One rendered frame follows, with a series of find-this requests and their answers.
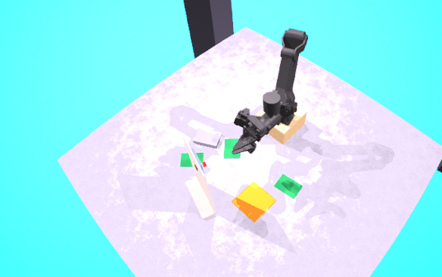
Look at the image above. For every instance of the green flat rectangular plate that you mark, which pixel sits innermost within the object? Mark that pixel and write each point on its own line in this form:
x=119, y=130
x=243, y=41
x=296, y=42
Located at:
x=185, y=159

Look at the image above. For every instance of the orange square mat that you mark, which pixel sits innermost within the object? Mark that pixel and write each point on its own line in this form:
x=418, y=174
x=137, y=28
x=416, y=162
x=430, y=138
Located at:
x=254, y=201

